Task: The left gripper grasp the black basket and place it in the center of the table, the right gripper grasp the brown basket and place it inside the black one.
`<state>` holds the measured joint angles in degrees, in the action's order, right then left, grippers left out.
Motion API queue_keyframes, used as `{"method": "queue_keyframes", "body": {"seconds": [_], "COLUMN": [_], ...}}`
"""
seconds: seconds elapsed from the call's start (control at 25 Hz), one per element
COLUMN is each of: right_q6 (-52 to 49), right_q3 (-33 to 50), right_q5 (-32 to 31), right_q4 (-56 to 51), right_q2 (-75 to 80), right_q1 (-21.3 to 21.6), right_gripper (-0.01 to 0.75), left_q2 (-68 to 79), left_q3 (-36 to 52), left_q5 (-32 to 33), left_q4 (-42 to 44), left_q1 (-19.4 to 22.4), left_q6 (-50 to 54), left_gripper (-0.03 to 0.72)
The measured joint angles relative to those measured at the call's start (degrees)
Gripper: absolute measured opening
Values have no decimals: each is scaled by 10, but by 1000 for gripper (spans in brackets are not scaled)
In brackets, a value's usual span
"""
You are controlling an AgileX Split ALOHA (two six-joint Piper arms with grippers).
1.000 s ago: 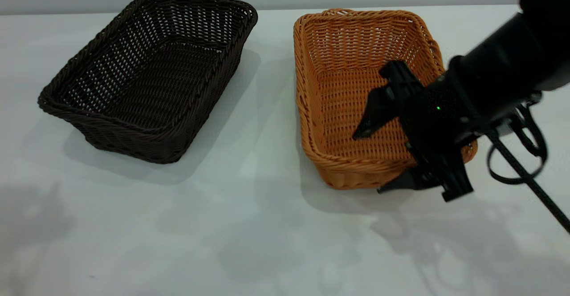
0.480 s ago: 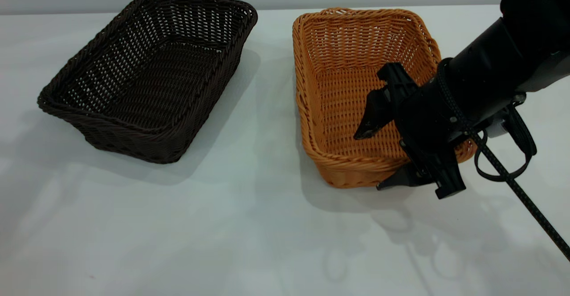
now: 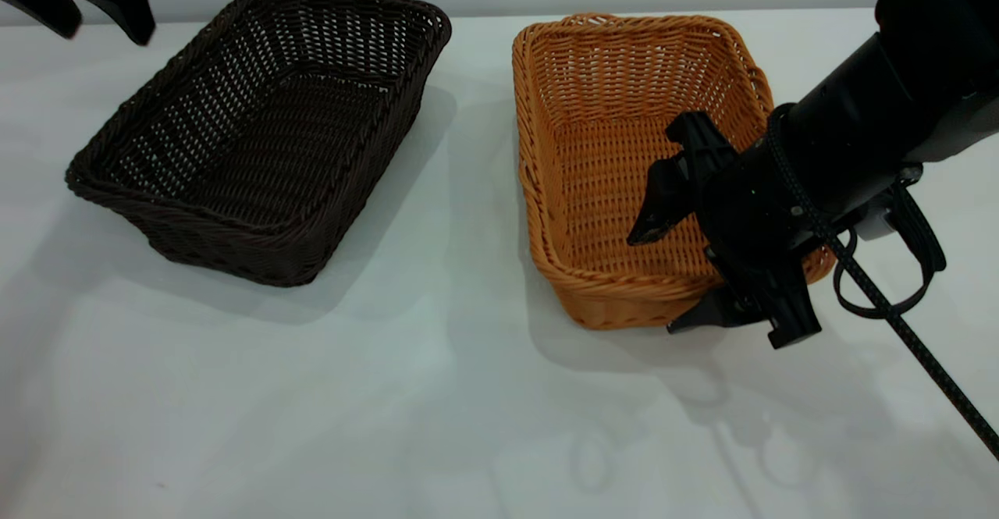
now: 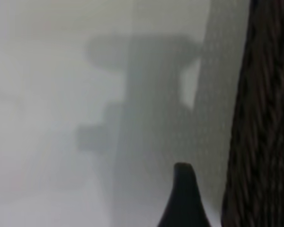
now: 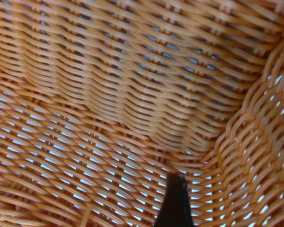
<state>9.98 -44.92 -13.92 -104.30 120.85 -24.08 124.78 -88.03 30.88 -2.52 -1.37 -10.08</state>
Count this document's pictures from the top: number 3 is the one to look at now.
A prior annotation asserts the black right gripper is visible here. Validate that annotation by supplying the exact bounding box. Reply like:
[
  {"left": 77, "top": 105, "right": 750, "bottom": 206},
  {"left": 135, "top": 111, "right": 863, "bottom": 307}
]
[{"left": 627, "top": 105, "right": 851, "bottom": 350}]

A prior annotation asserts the orange wicker basket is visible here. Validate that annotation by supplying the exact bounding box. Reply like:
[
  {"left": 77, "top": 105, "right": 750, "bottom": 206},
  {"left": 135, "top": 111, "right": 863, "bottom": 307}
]
[{"left": 511, "top": 12, "right": 836, "bottom": 330}]

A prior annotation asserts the black wicker basket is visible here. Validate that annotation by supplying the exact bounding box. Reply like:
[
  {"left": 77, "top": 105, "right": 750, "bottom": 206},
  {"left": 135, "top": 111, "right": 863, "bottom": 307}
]
[{"left": 65, "top": 0, "right": 453, "bottom": 287}]

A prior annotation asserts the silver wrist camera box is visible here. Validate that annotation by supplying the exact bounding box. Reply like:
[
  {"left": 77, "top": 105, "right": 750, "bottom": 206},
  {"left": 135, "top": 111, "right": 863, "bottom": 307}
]
[{"left": 855, "top": 180, "right": 918, "bottom": 240}]

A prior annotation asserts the black strap loop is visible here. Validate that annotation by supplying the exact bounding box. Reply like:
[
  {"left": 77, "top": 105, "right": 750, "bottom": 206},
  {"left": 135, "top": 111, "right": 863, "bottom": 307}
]
[{"left": 832, "top": 180, "right": 947, "bottom": 319}]

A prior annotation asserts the black braided cable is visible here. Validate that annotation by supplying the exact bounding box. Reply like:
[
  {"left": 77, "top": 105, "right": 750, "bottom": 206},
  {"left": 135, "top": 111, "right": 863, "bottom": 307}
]
[{"left": 765, "top": 109, "right": 999, "bottom": 461}]

